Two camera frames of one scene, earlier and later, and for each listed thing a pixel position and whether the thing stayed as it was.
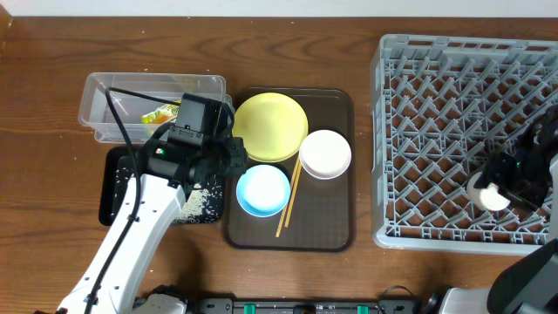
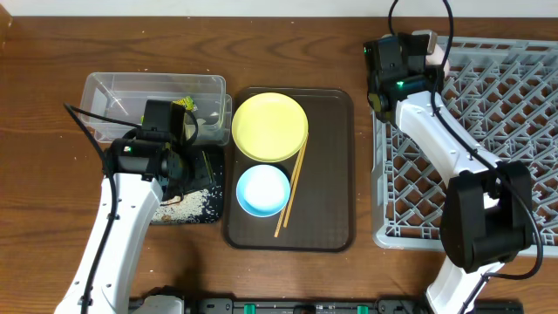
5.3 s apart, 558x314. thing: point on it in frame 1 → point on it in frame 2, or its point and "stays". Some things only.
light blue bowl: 263,190 stays
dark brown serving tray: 323,215 stays
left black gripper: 239,158 → 173,194
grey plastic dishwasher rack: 441,106 stays
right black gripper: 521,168 → 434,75
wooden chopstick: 288,199 stays
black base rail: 227,305 stays
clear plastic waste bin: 139,116 stays
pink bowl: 325,154 → 437,58
